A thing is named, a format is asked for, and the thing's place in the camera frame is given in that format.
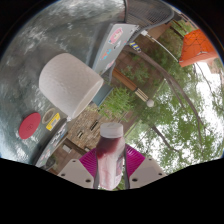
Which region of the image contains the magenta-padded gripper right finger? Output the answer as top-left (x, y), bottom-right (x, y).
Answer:
top-left (124, 144), bottom-right (168, 189)

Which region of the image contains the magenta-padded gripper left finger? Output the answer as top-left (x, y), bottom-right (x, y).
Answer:
top-left (57, 148), bottom-right (100, 189)

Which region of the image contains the pink drink bottle white cap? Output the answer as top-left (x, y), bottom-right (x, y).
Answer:
top-left (95, 122), bottom-right (126, 191)

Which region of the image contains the yellow square card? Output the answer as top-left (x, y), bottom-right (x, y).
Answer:
top-left (45, 112), bottom-right (62, 132)

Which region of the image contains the green plant in blue pot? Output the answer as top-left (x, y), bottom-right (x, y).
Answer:
top-left (91, 83), bottom-right (138, 119)

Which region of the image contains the flat round red coaster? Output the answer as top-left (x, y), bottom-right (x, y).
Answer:
top-left (18, 112), bottom-right (42, 140)

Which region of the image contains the blue yellow striped cone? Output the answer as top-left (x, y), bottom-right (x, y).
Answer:
top-left (129, 41), bottom-right (143, 53)

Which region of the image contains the grey laptop with stickers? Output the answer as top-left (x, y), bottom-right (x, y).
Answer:
top-left (91, 23), bottom-right (139, 76)

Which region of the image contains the orange patio umbrella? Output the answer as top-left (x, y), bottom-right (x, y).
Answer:
top-left (139, 28), bottom-right (219, 68)

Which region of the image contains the brown ring coaster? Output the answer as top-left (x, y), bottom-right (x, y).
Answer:
top-left (41, 107), bottom-right (58, 125)

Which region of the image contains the globe lamp post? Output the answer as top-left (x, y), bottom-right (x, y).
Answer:
top-left (111, 68), bottom-right (155, 108)

